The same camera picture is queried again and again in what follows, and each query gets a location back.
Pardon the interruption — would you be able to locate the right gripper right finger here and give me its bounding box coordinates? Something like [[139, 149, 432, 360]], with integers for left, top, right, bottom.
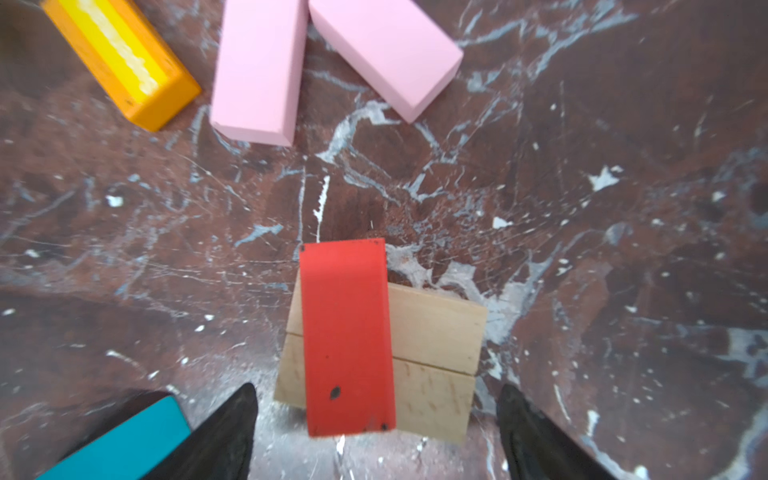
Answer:
[[496, 384, 613, 480]]

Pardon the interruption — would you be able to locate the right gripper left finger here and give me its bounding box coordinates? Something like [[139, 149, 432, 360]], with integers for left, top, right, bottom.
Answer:
[[144, 383, 258, 480]]

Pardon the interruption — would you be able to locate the natural wood block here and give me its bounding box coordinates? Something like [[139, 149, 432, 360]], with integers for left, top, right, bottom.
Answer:
[[286, 276, 487, 380], [274, 334, 475, 445]]

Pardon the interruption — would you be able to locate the red rectangular block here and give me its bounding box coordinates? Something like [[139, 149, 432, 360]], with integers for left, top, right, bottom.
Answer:
[[299, 238, 396, 437]]

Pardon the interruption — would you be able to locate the pink block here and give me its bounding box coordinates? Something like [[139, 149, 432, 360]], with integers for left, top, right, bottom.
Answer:
[[210, 0, 309, 147], [309, 0, 463, 123]]

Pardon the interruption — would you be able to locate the teal wedge block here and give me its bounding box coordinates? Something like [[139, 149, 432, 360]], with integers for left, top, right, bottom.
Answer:
[[40, 392, 191, 479]]

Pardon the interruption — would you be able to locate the orange rectangular block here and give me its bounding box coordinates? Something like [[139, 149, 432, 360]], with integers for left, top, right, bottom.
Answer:
[[42, 0, 201, 132]]

